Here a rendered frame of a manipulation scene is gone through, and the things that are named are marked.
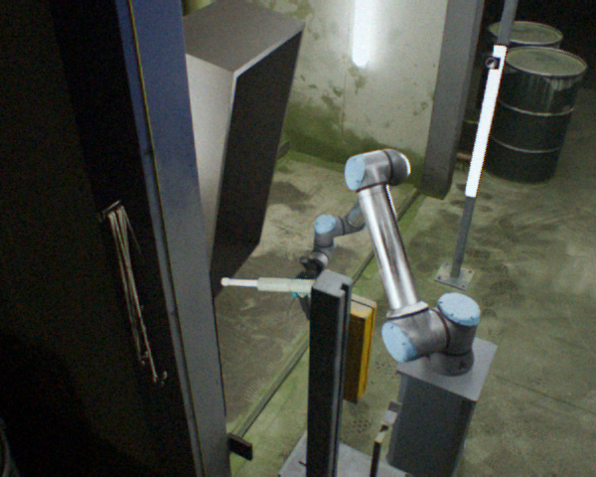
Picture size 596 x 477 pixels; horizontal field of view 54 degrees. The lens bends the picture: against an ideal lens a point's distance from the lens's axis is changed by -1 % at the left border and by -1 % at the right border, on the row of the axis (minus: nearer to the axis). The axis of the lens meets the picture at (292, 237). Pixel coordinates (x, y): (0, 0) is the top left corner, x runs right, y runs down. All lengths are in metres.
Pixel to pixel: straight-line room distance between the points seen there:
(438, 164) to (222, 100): 2.51
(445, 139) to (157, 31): 3.16
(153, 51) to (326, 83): 3.22
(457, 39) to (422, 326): 2.29
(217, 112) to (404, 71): 2.25
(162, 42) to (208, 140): 0.91
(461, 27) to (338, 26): 0.84
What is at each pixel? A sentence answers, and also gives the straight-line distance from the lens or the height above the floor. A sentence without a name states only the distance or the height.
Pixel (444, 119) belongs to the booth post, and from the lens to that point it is 4.14.
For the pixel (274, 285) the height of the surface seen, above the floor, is 0.70.
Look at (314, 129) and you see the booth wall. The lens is 4.58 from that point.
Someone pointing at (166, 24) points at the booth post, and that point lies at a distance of 1.26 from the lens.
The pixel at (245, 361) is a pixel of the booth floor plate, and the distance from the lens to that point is 3.07.
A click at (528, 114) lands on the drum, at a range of 4.51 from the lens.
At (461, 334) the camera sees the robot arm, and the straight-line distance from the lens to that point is 2.15.
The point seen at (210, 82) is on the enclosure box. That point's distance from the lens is 2.02.
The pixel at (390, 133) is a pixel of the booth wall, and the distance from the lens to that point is 4.31.
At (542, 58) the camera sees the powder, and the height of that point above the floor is 0.86.
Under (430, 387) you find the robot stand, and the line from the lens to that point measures 2.27.
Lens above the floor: 2.33
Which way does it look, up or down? 37 degrees down
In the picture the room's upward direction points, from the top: straight up
